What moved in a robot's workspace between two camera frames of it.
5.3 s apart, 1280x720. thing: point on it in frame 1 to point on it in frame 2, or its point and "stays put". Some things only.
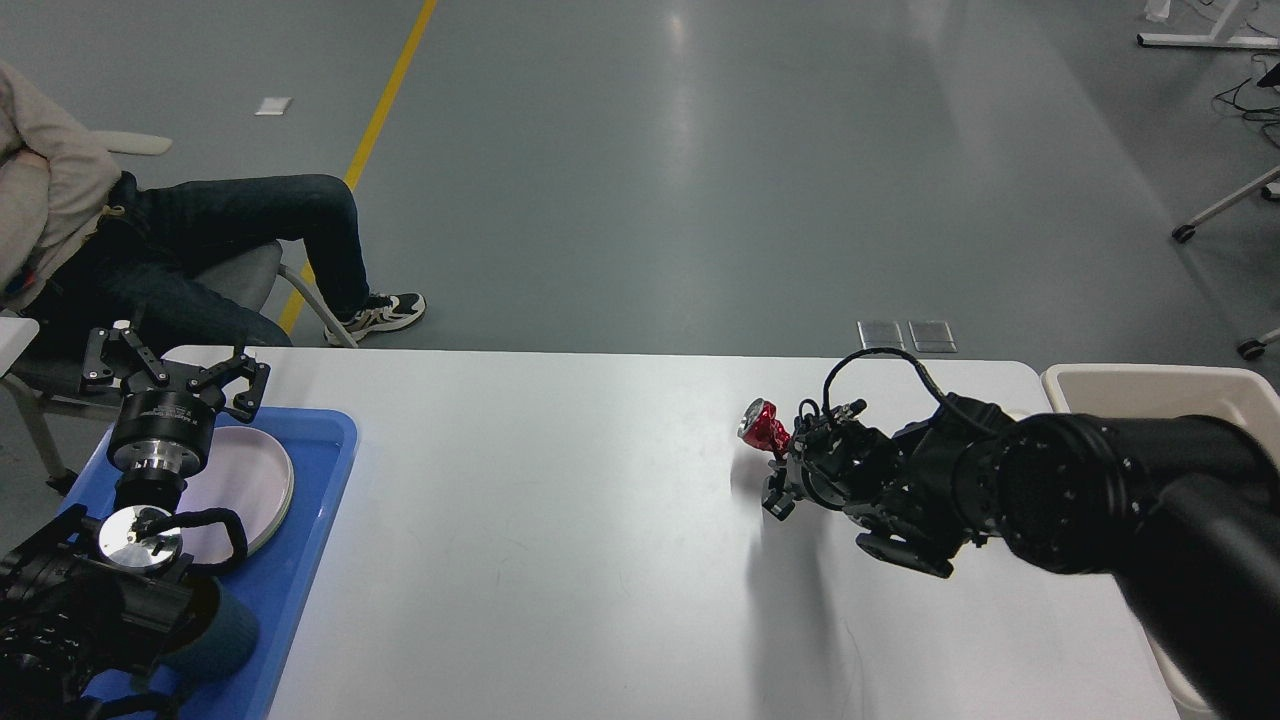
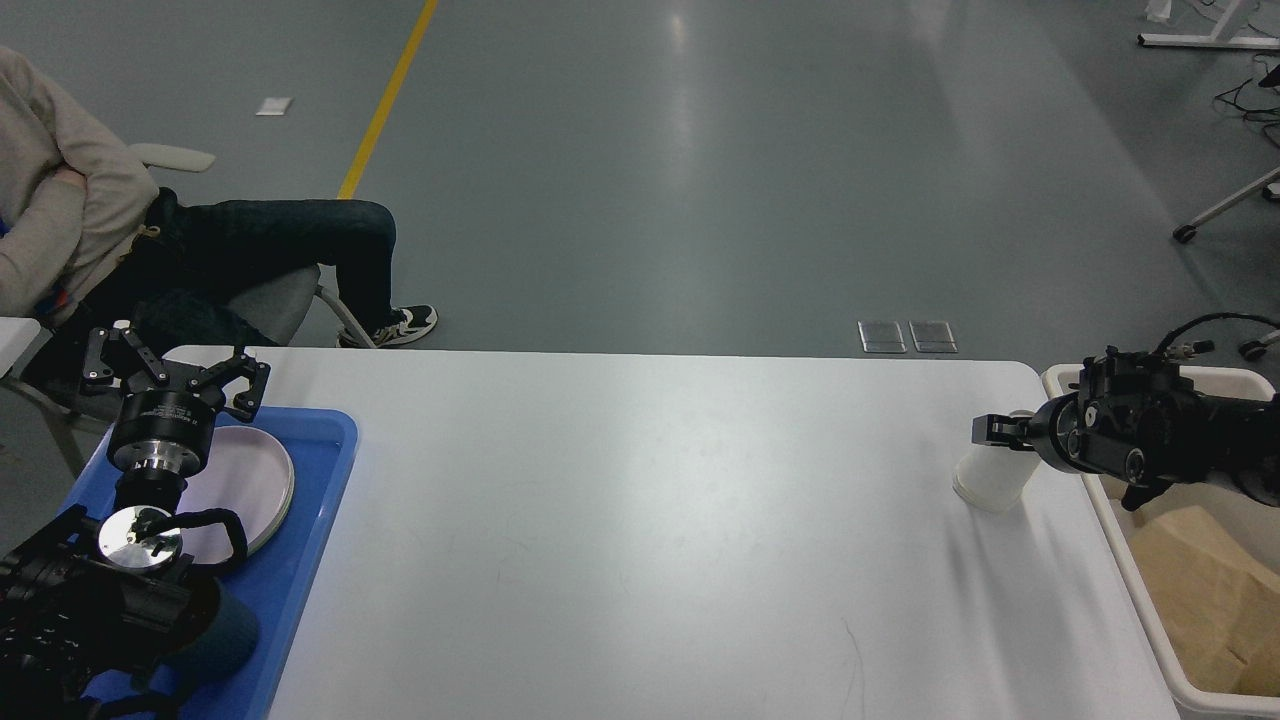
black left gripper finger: (245, 404) stays put
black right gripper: (815, 462) to (1055, 431)
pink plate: (247, 474) stays put
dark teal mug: (223, 636) stays put
